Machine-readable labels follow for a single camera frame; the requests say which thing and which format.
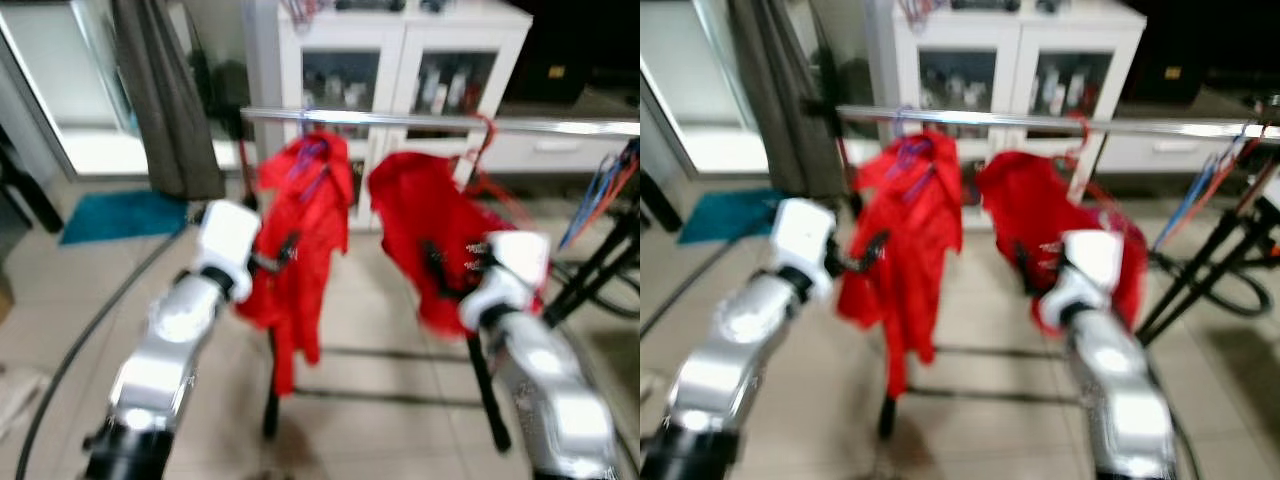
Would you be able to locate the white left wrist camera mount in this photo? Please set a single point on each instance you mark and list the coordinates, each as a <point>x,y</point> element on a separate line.
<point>805,240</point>
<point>228,240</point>

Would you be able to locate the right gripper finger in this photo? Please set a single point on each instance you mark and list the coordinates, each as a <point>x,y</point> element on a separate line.
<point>1027,266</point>
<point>435,265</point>

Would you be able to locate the blue clothes hanger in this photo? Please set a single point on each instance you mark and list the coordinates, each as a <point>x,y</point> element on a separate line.
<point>590,200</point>
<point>1195,190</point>

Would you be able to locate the white glass door cabinet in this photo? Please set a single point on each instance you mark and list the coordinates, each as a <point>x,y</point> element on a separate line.
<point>395,40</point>
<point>1010,40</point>

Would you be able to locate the chrome black clothes rack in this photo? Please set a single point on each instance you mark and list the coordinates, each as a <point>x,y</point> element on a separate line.
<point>400,119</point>
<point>1000,119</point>

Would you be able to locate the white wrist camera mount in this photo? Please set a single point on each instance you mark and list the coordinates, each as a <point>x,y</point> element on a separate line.
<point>515,270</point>
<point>228,240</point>
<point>805,240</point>
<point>1090,265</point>

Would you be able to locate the orange clothes hanger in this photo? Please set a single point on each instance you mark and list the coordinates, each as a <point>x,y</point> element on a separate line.
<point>612,185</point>
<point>1230,165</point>

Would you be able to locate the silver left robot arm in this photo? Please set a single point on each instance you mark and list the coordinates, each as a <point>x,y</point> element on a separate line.
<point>160,340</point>
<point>730,340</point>

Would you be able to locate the red garment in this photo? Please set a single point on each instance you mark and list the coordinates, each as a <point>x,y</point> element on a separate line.
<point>900,270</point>
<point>420,210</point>
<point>1020,200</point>
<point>300,260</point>

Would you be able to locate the white drawer cabinet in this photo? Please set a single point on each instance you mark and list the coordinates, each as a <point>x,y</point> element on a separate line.
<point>1150,152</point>
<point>550,152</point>

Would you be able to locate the teal floor mat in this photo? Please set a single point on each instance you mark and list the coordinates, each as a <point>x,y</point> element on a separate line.
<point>120,218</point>
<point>730,215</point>

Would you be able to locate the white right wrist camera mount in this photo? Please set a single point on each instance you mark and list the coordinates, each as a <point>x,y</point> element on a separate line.
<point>1090,265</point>
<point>515,270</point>

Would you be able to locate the red clothes hanger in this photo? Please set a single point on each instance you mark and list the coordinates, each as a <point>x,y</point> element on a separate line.
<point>485,135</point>
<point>1083,135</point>

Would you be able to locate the grey curtain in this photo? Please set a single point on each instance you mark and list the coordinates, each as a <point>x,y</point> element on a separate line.
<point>790,100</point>
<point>170,100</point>

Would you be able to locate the purple clothes hanger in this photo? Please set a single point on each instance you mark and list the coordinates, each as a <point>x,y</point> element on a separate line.
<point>312,155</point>
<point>915,155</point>

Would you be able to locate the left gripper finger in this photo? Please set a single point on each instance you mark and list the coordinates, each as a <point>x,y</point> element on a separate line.
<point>288,242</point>
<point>877,242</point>
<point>870,260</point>
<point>282,260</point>

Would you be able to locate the glass door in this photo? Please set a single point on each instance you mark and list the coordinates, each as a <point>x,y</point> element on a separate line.
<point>680,70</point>
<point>60,80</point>

